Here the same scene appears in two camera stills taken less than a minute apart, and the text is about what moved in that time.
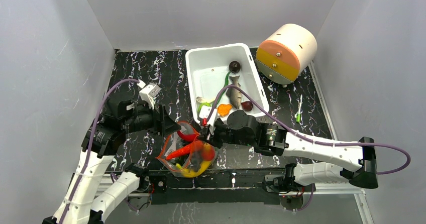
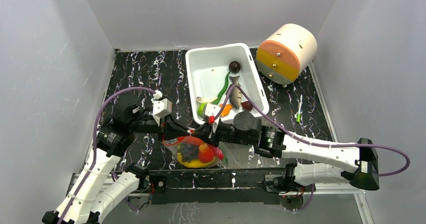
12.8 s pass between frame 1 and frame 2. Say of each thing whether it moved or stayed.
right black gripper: stayed
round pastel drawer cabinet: stayed
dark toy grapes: moved
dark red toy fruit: stayed
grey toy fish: stayed
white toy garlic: stayed
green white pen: stayed
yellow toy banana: moved
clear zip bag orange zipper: moved
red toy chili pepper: moved
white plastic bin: stayed
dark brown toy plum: stayed
